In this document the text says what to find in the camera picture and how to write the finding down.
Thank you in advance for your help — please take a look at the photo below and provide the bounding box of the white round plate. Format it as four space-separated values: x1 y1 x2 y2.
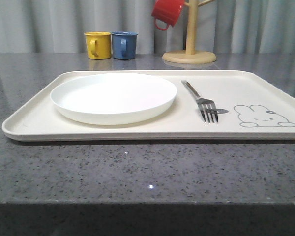
50 72 177 125

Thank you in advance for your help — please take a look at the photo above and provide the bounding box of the cream rabbit serving tray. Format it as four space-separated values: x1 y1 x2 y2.
2 70 295 141

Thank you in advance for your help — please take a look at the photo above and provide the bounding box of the grey pleated curtain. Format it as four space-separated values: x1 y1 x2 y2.
0 0 295 54

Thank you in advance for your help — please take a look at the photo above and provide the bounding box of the wooden mug tree stand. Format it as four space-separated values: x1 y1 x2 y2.
162 0 216 64

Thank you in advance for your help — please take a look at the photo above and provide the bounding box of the blue enamel mug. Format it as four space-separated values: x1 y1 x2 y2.
111 31 138 59

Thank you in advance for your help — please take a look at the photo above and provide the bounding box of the red enamel mug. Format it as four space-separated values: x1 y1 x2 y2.
151 0 185 31

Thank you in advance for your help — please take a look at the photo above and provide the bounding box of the silver metal fork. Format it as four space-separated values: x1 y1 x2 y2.
181 80 218 124

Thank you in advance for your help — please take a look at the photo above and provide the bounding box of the yellow enamel mug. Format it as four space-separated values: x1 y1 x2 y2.
84 32 112 59

